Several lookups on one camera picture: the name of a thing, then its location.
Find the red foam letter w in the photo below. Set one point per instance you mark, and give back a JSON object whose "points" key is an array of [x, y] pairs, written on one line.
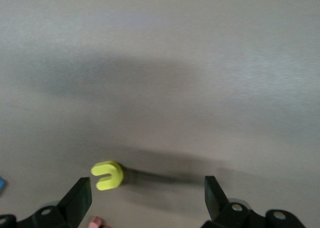
{"points": [[96, 223]]}

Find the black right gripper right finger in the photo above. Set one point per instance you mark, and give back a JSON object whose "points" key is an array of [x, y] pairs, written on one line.
{"points": [[215, 200]]}

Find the blue foam lowercase m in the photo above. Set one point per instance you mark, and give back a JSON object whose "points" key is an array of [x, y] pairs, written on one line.
{"points": [[2, 185]]}

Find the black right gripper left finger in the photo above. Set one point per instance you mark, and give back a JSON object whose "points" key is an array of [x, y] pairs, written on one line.
{"points": [[75, 203]]}

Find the yellow foam letter u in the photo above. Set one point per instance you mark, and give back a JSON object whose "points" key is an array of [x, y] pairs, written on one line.
{"points": [[117, 175]]}

